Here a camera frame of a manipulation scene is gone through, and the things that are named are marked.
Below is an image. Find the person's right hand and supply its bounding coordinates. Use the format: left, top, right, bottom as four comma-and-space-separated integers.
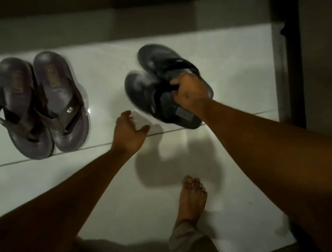
170, 72, 214, 115

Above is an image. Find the person's left hand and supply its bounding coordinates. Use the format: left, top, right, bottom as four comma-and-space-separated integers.
112, 110, 150, 157

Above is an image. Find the black sandal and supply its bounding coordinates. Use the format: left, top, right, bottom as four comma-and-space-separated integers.
137, 44, 214, 100
124, 71, 203, 130

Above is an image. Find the person's left forearm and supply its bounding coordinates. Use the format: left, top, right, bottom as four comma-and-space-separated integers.
0, 147, 136, 252

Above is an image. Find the person's right forearm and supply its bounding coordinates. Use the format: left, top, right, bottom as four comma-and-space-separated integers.
199, 99, 332, 252

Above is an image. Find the person's bare foot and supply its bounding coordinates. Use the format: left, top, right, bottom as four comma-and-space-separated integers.
174, 175, 208, 229

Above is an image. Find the brown leather sandal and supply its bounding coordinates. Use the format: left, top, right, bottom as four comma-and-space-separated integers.
0, 57, 54, 160
33, 51, 90, 153

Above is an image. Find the person's grey trouser leg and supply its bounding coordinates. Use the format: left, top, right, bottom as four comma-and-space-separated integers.
169, 222, 219, 252

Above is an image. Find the dark door frame post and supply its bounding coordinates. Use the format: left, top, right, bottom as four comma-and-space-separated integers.
269, 0, 307, 129

